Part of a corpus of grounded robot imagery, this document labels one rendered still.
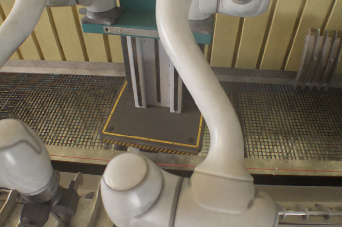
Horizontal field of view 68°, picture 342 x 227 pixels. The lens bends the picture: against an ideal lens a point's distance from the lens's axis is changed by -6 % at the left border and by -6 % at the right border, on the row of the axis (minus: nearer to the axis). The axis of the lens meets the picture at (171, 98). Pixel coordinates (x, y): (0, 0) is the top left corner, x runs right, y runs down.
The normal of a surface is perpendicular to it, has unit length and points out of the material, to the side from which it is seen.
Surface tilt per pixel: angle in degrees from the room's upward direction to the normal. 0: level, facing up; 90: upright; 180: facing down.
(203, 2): 91
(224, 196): 25
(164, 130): 0
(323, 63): 78
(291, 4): 90
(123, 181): 13
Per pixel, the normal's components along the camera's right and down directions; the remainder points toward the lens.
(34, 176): 0.71, 0.51
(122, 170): -0.05, -0.69
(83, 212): 0.02, -0.86
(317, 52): -0.07, 0.41
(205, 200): -0.21, -0.44
